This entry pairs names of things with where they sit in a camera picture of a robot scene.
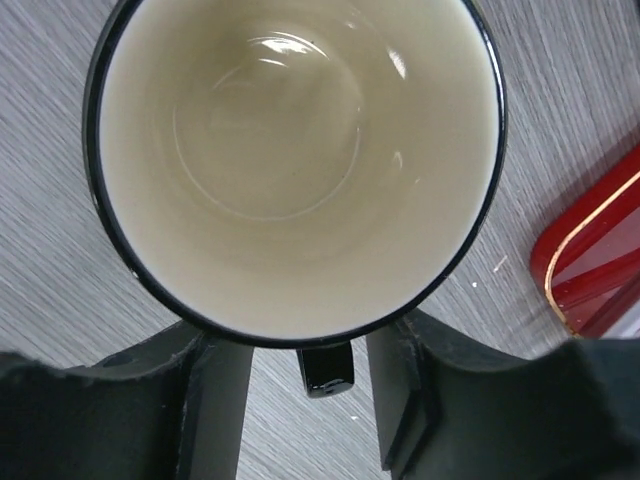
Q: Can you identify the red dessert tray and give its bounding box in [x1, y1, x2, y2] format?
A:
[529, 148, 639, 338]

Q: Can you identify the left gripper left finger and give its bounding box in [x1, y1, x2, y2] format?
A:
[1, 322, 253, 479]

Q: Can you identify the beige mug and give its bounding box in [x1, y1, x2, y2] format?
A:
[82, 1, 507, 398]

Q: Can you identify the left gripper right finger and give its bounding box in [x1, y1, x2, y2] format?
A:
[366, 310, 639, 479]

